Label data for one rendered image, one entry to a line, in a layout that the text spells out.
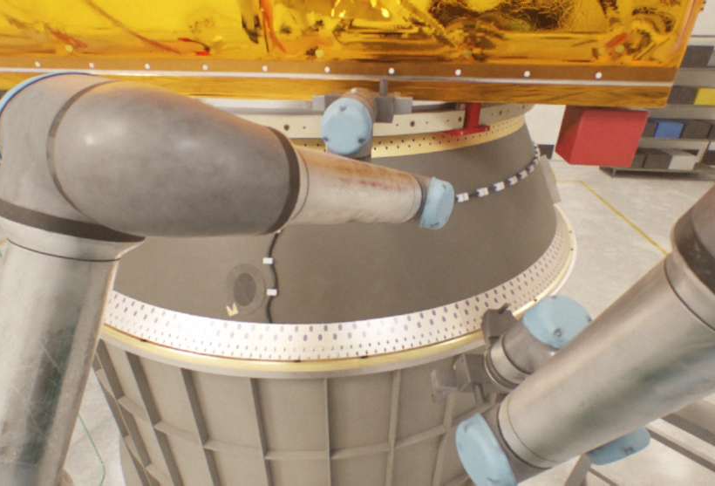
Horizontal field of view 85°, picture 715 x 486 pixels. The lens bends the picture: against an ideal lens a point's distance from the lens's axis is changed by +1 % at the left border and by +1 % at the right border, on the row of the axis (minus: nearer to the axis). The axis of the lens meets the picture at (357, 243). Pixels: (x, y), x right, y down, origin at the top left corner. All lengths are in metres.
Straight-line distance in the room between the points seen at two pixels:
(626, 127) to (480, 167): 0.36
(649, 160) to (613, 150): 5.99
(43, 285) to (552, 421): 0.44
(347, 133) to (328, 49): 0.45
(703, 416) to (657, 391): 0.78
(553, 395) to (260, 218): 0.28
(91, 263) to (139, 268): 0.84
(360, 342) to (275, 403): 0.31
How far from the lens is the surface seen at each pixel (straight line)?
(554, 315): 0.56
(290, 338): 1.03
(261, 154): 0.31
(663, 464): 2.72
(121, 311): 1.28
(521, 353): 0.60
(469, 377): 0.68
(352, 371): 1.02
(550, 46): 1.03
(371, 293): 1.03
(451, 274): 1.12
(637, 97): 1.15
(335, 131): 0.61
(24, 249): 0.41
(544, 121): 6.97
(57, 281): 0.41
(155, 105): 0.31
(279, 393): 1.16
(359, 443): 1.33
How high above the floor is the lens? 1.89
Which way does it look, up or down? 28 degrees down
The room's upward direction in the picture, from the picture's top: 1 degrees clockwise
